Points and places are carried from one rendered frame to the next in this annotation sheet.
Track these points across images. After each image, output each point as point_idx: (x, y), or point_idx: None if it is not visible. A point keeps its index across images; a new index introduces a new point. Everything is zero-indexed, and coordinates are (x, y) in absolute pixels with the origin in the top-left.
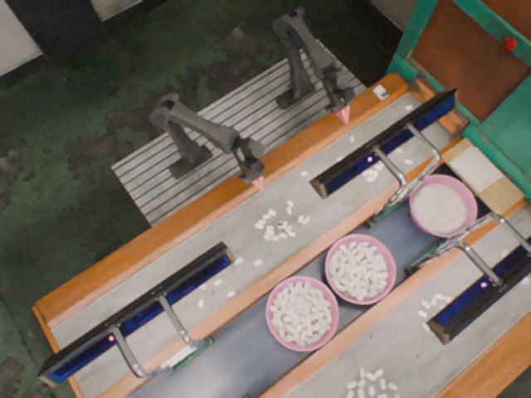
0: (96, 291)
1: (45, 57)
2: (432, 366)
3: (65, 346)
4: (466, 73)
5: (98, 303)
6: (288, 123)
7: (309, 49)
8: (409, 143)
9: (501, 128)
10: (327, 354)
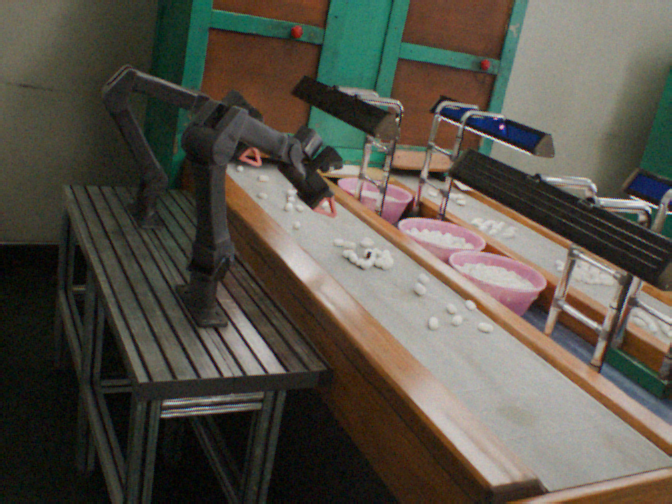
0: (464, 405)
1: None
2: (545, 246)
3: (579, 475)
4: (267, 94)
5: (484, 420)
6: (190, 233)
7: (184, 90)
8: (287, 183)
9: (325, 120)
10: (547, 273)
